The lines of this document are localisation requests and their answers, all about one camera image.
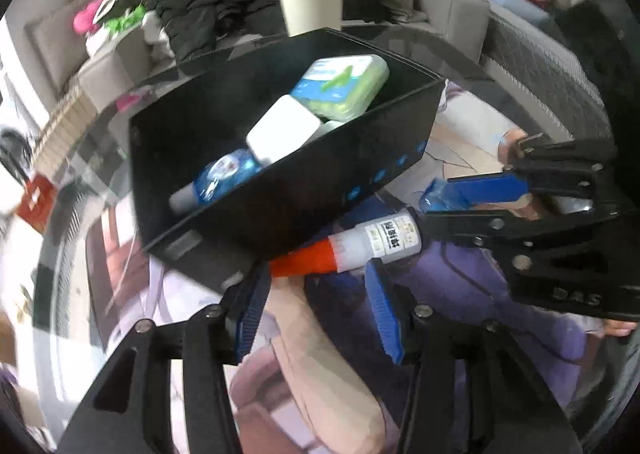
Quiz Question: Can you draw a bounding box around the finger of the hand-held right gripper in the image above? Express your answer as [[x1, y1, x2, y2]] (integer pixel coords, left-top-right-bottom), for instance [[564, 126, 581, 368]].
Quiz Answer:
[[419, 203, 637, 249], [446, 133, 627, 208]]

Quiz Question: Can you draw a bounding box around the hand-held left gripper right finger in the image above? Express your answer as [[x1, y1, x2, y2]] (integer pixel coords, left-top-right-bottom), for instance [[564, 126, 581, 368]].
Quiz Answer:
[[364, 258, 586, 454]]

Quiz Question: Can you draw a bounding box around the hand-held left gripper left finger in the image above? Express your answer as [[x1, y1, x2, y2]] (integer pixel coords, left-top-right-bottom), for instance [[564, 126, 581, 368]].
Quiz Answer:
[[55, 261, 273, 454]]

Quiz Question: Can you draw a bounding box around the orange cap glue bottle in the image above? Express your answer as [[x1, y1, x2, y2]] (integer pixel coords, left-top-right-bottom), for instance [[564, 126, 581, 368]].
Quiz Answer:
[[269, 208, 426, 279]]

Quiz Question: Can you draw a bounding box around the black storage box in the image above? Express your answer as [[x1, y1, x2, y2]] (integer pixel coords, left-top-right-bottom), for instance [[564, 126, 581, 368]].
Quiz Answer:
[[127, 27, 447, 296]]

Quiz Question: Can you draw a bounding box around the blue label white bottle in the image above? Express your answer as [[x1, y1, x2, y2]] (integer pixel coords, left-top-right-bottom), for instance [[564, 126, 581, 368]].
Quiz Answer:
[[168, 148, 263, 214]]

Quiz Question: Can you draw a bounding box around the green blue wipes box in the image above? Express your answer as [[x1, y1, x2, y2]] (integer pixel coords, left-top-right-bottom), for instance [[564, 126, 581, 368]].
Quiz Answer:
[[290, 54, 391, 122]]

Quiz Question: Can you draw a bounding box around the white square power adapter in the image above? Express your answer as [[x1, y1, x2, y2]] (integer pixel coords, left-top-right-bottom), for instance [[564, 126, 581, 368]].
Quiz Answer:
[[245, 94, 323, 167]]

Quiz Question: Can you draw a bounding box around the person's right hand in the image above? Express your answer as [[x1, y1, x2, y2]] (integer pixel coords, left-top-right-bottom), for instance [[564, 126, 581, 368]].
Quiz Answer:
[[602, 318, 640, 337]]

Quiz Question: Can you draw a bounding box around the printed desk mat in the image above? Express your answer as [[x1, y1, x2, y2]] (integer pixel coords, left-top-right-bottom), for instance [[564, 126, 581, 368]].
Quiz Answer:
[[100, 79, 616, 454]]

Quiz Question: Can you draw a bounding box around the grey quilted chair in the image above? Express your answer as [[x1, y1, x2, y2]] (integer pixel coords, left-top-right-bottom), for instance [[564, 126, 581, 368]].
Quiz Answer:
[[480, 14, 613, 135]]

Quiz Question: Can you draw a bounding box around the dark cloth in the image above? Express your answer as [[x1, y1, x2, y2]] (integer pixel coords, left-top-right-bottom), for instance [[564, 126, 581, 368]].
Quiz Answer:
[[552, 0, 640, 170]]

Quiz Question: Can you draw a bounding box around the grey sofa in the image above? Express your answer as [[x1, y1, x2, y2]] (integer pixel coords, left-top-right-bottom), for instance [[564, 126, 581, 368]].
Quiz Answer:
[[25, 0, 493, 100]]

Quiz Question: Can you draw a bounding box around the red paper bag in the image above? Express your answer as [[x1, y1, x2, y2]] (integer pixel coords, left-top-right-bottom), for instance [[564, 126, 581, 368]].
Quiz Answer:
[[15, 174, 58, 235]]

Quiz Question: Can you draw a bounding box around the wicker laundry basket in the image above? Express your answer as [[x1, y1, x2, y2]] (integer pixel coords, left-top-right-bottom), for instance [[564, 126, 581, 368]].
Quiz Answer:
[[32, 84, 101, 175]]

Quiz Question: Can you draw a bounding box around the white washing machine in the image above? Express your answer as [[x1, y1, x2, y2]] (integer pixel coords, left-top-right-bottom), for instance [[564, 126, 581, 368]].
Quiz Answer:
[[0, 127, 36, 185]]

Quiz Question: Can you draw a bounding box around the black puffer jacket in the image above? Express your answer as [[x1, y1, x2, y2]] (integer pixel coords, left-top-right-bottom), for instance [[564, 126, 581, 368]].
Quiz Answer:
[[145, 0, 291, 65]]

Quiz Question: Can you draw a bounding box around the white plastic bag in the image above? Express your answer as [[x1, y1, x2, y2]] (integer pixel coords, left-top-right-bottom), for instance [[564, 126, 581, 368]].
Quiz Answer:
[[85, 27, 126, 58]]

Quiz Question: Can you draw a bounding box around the green bag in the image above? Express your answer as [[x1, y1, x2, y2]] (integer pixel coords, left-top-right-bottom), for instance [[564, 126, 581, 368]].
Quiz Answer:
[[102, 4, 148, 32]]

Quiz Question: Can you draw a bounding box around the pink plush toy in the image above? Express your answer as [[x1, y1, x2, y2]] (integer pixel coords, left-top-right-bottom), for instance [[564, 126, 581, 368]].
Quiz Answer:
[[72, 0, 113, 35]]

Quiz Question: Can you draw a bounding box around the grey cushion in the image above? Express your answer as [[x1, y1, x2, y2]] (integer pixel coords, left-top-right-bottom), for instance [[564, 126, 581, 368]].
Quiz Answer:
[[25, 0, 101, 80]]

